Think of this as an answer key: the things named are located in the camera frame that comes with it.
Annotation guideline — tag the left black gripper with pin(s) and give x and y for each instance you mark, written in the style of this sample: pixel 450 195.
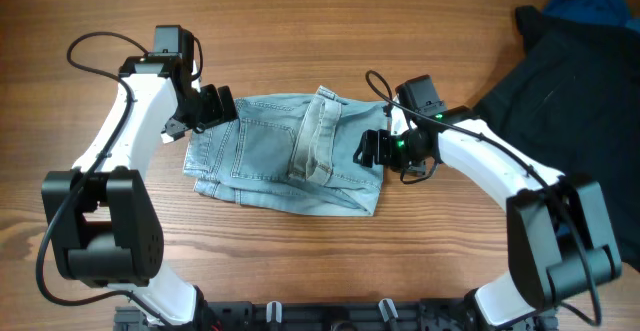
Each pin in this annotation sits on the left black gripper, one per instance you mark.
pixel 214 113

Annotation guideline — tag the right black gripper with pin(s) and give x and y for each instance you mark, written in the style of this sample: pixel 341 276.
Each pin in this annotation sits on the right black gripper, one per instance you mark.
pixel 378 140

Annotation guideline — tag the light blue denim shorts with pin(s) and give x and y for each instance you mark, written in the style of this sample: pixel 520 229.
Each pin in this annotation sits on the light blue denim shorts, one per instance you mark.
pixel 291 153

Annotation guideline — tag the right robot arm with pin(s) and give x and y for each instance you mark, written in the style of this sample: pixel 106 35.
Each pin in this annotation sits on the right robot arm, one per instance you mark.
pixel 560 240

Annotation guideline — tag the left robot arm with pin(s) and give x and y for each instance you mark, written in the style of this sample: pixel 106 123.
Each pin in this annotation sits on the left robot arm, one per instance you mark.
pixel 104 238

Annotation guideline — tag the black garment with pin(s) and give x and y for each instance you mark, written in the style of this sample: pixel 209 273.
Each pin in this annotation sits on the black garment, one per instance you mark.
pixel 573 104

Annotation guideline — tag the dark blue garment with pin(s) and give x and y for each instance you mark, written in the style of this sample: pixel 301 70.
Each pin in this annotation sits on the dark blue garment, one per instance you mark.
pixel 595 12

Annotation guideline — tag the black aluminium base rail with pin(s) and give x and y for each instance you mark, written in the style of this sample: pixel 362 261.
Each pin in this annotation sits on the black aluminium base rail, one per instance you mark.
pixel 325 316

